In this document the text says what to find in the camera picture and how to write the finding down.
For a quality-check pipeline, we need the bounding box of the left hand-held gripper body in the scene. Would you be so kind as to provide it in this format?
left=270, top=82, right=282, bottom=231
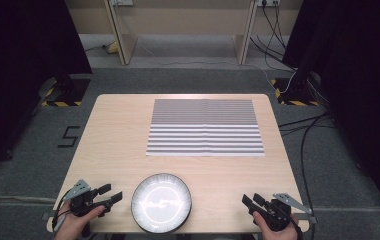
left=62, top=179, right=113, bottom=218

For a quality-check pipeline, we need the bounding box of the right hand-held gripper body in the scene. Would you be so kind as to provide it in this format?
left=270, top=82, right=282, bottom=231
left=251, top=192, right=314, bottom=232

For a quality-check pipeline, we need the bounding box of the white plate with dark rim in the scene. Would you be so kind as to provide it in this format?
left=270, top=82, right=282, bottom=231
left=130, top=172, right=193, bottom=234

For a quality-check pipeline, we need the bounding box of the person's right hand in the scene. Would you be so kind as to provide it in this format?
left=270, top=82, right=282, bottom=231
left=252, top=210, right=301, bottom=240

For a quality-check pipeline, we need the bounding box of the person's left hand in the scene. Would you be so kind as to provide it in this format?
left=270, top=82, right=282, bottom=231
left=52, top=203, right=107, bottom=240

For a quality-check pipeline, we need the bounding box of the striped woven placemat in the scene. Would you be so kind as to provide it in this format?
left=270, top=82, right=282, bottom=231
left=145, top=98, right=266, bottom=158

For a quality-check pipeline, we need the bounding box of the hazard-taped black stand base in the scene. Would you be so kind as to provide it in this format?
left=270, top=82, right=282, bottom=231
left=40, top=76, right=92, bottom=108
left=270, top=77, right=321, bottom=107

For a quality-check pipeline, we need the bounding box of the yellow floor object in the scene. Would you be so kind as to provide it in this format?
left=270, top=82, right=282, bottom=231
left=105, top=40, right=121, bottom=55

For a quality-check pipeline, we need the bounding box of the black curtain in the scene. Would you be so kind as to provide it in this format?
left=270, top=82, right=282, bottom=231
left=0, top=0, right=93, bottom=181
left=281, top=0, right=380, bottom=228

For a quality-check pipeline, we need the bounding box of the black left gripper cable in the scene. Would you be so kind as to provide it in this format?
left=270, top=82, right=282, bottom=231
left=51, top=189, right=74, bottom=234

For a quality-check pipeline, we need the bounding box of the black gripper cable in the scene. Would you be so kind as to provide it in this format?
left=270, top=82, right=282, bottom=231
left=51, top=189, right=74, bottom=234
left=289, top=213, right=305, bottom=240

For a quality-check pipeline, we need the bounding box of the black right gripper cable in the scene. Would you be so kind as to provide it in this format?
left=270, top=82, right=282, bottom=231
left=289, top=213, right=305, bottom=240

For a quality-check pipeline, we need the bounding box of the grey metal table bracket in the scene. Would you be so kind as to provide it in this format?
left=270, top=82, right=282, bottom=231
left=298, top=215, right=318, bottom=225
left=41, top=210, right=58, bottom=221

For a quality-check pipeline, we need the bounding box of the long black floor cable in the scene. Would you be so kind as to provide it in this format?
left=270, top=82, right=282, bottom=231
left=299, top=113, right=333, bottom=240

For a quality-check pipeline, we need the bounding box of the black floor cable bundle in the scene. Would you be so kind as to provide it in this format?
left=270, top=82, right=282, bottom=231
left=277, top=113, right=336, bottom=138

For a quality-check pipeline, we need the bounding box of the thin white floor cable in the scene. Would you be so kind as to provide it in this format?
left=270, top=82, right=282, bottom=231
left=140, top=44, right=298, bottom=94

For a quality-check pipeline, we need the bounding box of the black power cable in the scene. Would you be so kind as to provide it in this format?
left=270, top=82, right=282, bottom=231
left=249, top=35, right=297, bottom=72
left=261, top=4, right=287, bottom=51

